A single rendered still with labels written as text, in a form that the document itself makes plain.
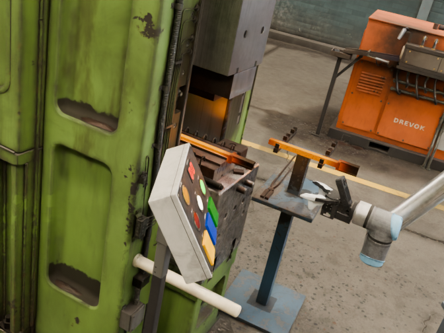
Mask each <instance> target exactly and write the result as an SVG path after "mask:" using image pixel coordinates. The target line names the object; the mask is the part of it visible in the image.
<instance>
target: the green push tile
mask: <svg viewBox="0 0 444 333"><path fill-rule="evenodd" d="M207 208H208V211H209V214H210V215H211V218H212V220H213V223H214V225H215V227H217V224H218V217H219V214H218V212H217V210H216V207H215V204H214V202H213V200H212V197H211V196H210V197H209V201H208V206H207Z"/></svg>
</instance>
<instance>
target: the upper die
mask: <svg viewBox="0 0 444 333"><path fill-rule="evenodd" d="M255 72H256V66H254V67H251V68H249V69H246V70H244V71H241V72H238V73H235V74H233V75H230V76H225V75H222V74H219V73H216V72H213V71H210V70H207V69H204V68H202V67H198V66H196V65H193V66H192V74H191V78H190V86H192V87H195V88H197V89H201V90H203V91H206V92H209V93H212V94H215V95H217V96H221V97H223V98H226V99H231V98H233V97H236V96H238V95H240V94H242V93H245V92H246V91H249V90H251V89H252V84H253V81H254V76H255Z"/></svg>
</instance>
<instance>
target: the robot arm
mask: <svg viewBox="0 0 444 333"><path fill-rule="evenodd" d="M335 181H336V185H337V188H338V191H337V190H336V189H334V188H332V187H330V186H328V185H325V184H323V183H321V182H318V181H313V184H315V185H317V186H318V187H319V188H318V195H314V194H308V193H304V194H301V195H300V196H301V197H302V198H305V199H308V208H309V209H314V208H315V207H316V206H317V205H322V210H321V212H320V215H323V214H324V213H325V214H326V213H328V214H330V217H328V216H326V215H323V216H325V217H327V218H329V219H332V220H333V219H334V218H335V219H338V220H340V221H343V222H345V223H347V224H350V221H352V223H353V224H355V225H358V226H360V227H363V228H365V229H367V232H366V235H365V240H364V243H363V248H362V249H361V252H360V255H359V257H360V259H361V261H362V262H364V263H365V264H367V265H369V266H372V267H381V266H382V265H383V263H384V262H385V258H386V256H387V253H388V251H389V248H390V246H391V244H392V241H396V240H397V238H398V235H399V232H400V231H401V230H403V229H404V228H406V227H407V226H409V225H410V224H411V223H413V222H414V221H415V220H417V219H419V218H420V217H421V216H423V215H424V214H425V213H427V212H428V211H430V210H431V209H433V208H434V207H435V206H437V205H438V204H440V203H441V202H442V201H444V171H443V172H441V173H440V174H438V175H437V176H436V177H435V178H433V179H432V180H430V181H429V182H428V183H427V184H425V185H424V186H422V187H421V188H420V189H419V190H417V191H416V192H414V193H413V194H412V195H410V196H409V197H407V198H406V199H405V200H404V201H402V202H401V203H399V204H398V205H397V206H396V207H394V208H393V209H391V210H390V211H387V210H384V209H381V208H379V207H376V206H374V205H371V204H369V203H366V202H363V201H360V202H357V201H355V202H354V204H353V205H352V203H353V202H352V198H351V196H350V191H349V188H348V185H347V181H346V177H345V176H339V177H337V179H336V180H335Z"/></svg>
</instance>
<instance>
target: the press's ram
mask: <svg viewBox="0 0 444 333"><path fill-rule="evenodd" d="M275 4H276V0H203V7H202V15H201V19H200V27H199V31H198V39H197V42H196V50H195V54H194V62H193V65H196V66H198V67H202V68H204V69H207V70H210V71H213V72H216V73H219V74H222V75H225V76H230V75H233V74H235V73H238V72H241V71H244V70H246V69H249V68H251V67H254V66H257V65H260V64H262V60H263V57H264V51H265V48H266V42H267V39H268V34H269V30H270V25H271V21H272V17H273V13H274V7H275Z"/></svg>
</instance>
